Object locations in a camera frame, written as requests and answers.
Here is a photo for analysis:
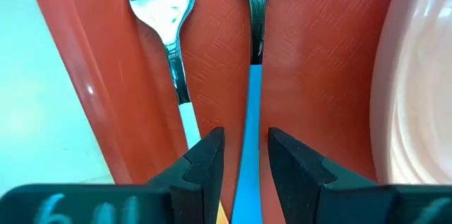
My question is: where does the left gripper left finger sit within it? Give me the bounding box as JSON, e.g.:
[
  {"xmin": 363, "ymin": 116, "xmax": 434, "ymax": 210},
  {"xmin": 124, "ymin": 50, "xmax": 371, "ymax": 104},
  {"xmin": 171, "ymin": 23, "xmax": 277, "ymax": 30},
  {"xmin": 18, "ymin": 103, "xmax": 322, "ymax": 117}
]
[{"xmin": 146, "ymin": 126, "xmax": 227, "ymax": 224}]

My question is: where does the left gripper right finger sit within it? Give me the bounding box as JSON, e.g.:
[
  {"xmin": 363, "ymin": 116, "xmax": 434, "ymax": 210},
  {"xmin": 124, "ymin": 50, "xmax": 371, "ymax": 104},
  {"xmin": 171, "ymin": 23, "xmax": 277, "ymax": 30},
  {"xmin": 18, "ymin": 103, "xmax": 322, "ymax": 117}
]
[{"xmin": 268, "ymin": 126, "xmax": 379, "ymax": 224}]

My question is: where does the orange round plate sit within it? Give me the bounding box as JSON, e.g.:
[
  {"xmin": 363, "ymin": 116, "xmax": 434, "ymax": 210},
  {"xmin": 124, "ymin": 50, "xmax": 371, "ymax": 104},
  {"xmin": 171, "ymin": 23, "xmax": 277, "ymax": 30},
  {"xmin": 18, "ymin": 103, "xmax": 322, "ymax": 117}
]
[{"xmin": 369, "ymin": 0, "xmax": 452, "ymax": 186}]

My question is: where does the red plastic tray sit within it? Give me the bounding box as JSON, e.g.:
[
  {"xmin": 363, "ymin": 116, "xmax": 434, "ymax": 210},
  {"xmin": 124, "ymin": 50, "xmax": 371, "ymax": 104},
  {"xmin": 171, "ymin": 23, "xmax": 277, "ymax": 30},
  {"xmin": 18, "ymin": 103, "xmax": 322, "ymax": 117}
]
[{"xmin": 23, "ymin": 0, "xmax": 405, "ymax": 224}]

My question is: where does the spoon with blue handle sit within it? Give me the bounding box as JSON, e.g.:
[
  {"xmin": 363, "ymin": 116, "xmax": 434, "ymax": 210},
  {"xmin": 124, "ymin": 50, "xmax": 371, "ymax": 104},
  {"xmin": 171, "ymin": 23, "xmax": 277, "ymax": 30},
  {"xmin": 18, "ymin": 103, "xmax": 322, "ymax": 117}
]
[{"xmin": 224, "ymin": 0, "xmax": 294, "ymax": 224}]

